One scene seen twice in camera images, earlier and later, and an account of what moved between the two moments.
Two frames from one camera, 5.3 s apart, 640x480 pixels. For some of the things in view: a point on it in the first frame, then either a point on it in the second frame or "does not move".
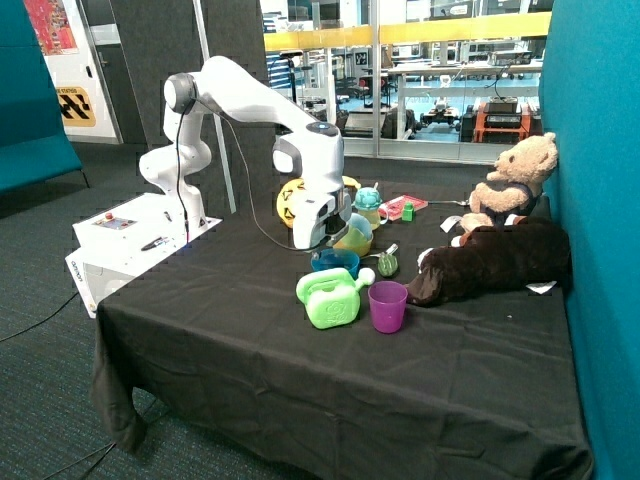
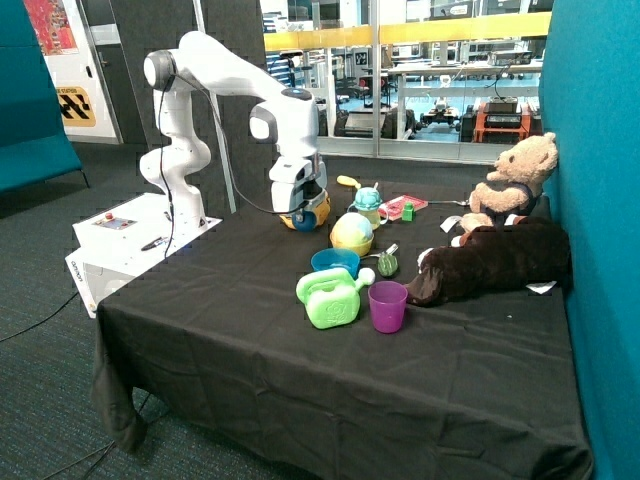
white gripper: [319, 217] → [295, 183]
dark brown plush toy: [493, 258] does not move
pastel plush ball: [359, 229] does not move
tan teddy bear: [520, 175] does not move
